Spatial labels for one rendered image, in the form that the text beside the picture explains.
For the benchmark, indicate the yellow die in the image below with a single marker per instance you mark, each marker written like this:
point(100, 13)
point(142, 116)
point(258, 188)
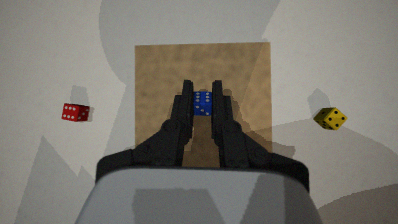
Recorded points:
point(330, 118)

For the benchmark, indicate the red die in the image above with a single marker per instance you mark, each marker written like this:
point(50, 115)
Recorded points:
point(75, 112)

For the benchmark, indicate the brown square mat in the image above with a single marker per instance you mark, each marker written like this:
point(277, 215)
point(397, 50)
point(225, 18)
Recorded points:
point(245, 71)

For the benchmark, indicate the blue die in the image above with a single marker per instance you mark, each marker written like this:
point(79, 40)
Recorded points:
point(202, 103)

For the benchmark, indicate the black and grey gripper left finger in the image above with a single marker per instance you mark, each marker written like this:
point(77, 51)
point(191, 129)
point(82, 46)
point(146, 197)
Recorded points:
point(164, 148)

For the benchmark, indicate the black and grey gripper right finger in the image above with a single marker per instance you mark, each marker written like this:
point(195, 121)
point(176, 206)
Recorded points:
point(238, 150)

